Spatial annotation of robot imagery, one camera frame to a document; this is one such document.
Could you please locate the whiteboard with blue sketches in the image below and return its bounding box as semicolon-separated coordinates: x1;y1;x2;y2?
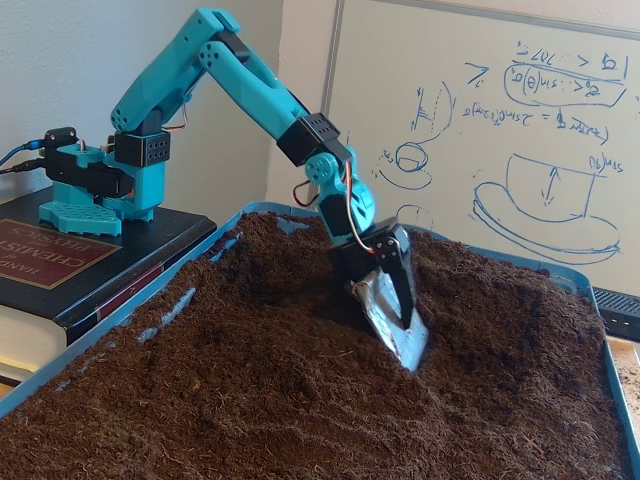
307;0;640;296

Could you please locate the black chemistry physics handbook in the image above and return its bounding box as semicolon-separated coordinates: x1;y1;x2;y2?
0;187;217;374

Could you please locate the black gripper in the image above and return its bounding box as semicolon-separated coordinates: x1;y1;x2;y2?
329;217;430;372

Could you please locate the blue cable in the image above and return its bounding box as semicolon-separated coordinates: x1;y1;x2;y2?
0;141;46;169

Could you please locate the brown soil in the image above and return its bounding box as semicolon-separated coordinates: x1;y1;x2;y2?
0;209;629;480

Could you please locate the blue plastic tray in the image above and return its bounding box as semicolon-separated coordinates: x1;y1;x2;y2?
0;200;640;480

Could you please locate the black cable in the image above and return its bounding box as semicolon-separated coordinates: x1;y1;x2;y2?
0;160;49;175

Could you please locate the black perforated box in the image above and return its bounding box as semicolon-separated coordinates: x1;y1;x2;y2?
591;286;640;344

